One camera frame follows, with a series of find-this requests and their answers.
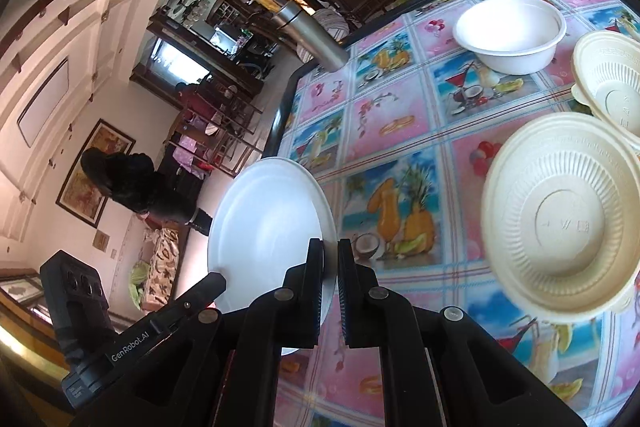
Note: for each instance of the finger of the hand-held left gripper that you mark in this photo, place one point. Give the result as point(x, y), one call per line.
point(197, 297)

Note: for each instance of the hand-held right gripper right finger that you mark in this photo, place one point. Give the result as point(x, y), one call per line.
point(346, 294)

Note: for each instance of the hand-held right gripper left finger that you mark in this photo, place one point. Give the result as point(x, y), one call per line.
point(315, 292)

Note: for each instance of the white round plate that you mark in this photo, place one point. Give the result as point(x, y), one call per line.
point(270, 227)

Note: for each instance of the beige ribbed disposable bowl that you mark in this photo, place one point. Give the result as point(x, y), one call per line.
point(560, 217)
point(612, 77)

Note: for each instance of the floral patterned sofa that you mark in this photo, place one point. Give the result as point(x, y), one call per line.
point(160, 264)

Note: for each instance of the fruit print pink tablecloth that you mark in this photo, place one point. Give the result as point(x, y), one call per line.
point(400, 147)

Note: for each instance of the small steel thermos bottle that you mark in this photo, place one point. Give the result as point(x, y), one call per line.
point(312, 34)

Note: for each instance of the striped cushion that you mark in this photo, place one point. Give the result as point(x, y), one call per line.
point(331, 23)

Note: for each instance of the white disposable bowl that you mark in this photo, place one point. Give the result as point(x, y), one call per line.
point(510, 32)

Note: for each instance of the framed wall painting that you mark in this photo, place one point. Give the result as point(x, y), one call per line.
point(92, 174)

